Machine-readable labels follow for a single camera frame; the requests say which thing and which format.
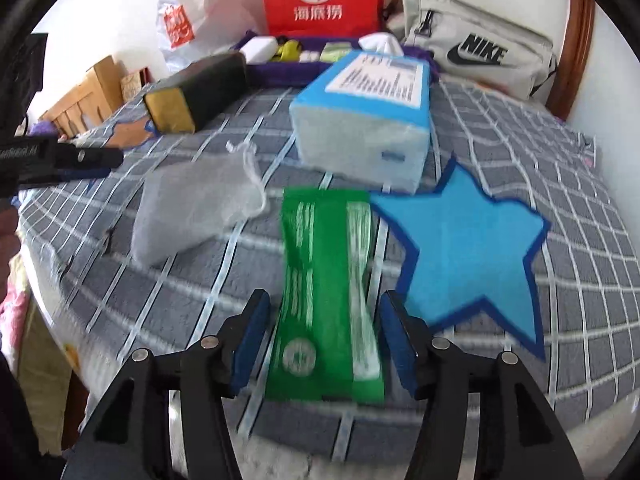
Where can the wooden furniture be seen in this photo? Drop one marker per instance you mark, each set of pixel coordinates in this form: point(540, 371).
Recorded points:
point(85, 100)

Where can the purple tray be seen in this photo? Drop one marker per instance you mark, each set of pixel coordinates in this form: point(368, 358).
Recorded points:
point(280, 75)

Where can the white mesh bag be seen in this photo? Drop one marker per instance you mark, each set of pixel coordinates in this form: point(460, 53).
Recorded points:
point(200, 200)

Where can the blue tissue pack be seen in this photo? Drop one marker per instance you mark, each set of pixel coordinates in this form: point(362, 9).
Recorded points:
point(360, 125)

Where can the grey checked bed sheet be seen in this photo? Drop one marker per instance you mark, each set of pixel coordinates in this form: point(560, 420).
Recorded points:
point(575, 210)

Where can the light green tissue pack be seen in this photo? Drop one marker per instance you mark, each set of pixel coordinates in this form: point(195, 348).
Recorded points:
point(335, 52)

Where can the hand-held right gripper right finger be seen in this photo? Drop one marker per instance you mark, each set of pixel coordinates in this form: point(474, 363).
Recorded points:
point(397, 345)

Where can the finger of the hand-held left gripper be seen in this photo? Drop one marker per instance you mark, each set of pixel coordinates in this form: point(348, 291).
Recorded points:
point(95, 160)

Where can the grey waist bag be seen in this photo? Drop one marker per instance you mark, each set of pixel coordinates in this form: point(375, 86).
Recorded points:
point(450, 25)

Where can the person's left forearm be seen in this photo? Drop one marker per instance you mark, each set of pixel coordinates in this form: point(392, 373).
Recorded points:
point(20, 420)

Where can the dark green wipes packet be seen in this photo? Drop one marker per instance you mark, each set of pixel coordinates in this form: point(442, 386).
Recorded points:
point(325, 285)

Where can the small white cloth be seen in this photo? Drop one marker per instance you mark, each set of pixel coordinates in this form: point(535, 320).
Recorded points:
point(310, 56)

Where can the wooden headboard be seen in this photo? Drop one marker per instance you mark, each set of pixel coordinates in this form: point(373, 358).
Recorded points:
point(575, 50)

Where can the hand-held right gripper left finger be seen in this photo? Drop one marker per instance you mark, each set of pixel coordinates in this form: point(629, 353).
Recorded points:
point(250, 340)

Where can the blue star mat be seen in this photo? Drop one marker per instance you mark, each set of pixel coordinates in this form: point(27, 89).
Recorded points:
point(465, 255)

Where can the brown flat pouch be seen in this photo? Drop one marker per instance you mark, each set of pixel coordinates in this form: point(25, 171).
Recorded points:
point(130, 134)

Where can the white plastic bag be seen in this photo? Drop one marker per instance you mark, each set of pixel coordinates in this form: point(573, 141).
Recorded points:
point(210, 0)

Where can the pile of colourful clothes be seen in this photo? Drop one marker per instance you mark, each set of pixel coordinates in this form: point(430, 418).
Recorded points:
point(15, 310)

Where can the purple plush toy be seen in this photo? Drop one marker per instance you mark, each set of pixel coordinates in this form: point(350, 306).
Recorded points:
point(40, 128)

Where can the white foam block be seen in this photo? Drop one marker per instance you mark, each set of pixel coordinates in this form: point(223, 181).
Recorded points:
point(257, 49)

